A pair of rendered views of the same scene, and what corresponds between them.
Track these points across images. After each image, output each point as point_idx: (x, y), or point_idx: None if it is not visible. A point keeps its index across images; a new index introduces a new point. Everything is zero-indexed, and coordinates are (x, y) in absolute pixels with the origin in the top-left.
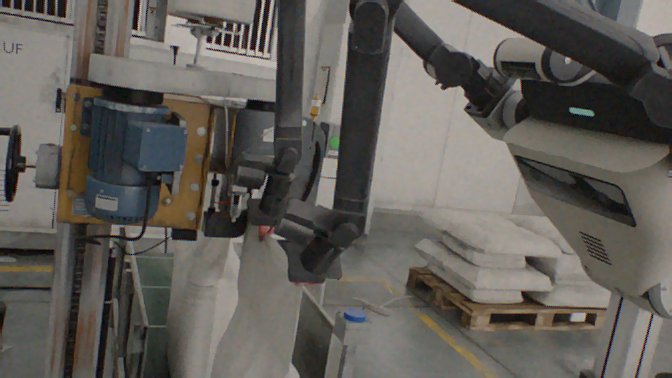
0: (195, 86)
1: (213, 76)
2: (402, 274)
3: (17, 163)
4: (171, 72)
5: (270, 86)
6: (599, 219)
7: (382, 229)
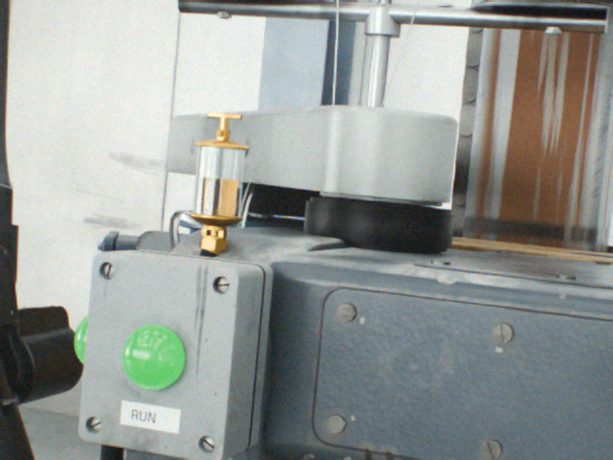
0: (193, 152)
1: (212, 122)
2: None
3: None
4: (175, 126)
5: (301, 131)
6: None
7: None
